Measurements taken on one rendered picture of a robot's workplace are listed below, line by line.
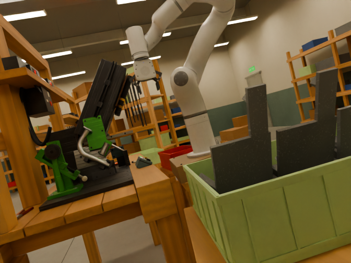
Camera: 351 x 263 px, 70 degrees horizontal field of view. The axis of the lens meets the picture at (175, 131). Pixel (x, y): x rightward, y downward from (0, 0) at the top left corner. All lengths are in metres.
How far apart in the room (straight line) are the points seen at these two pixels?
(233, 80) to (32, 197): 11.04
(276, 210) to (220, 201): 0.12
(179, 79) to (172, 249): 0.71
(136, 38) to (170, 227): 0.88
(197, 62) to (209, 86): 10.22
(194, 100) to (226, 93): 10.55
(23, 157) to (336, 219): 1.32
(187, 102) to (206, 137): 0.19
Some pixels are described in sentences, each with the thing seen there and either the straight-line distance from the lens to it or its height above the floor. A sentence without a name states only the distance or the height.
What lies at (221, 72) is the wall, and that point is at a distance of 11.80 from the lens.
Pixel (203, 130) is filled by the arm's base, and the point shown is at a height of 1.04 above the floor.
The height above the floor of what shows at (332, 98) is 1.08.
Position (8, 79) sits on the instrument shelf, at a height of 1.50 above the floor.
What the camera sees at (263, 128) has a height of 1.05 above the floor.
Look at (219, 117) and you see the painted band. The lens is 11.46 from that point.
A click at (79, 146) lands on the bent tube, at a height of 1.11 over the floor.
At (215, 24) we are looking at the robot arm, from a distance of 1.26.
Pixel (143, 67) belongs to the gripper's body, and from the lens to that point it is 1.28.
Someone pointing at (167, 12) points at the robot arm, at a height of 1.61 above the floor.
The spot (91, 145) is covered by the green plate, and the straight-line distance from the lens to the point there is 1.62.
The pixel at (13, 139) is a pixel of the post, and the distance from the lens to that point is 1.48.
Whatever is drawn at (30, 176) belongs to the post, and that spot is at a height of 1.03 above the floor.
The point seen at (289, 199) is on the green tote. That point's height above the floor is 0.91.
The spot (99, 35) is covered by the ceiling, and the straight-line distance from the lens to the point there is 9.23.
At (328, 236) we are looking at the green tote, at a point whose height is 0.82.
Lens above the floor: 1.12
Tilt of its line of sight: 2 degrees down
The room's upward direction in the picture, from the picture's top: 14 degrees counter-clockwise
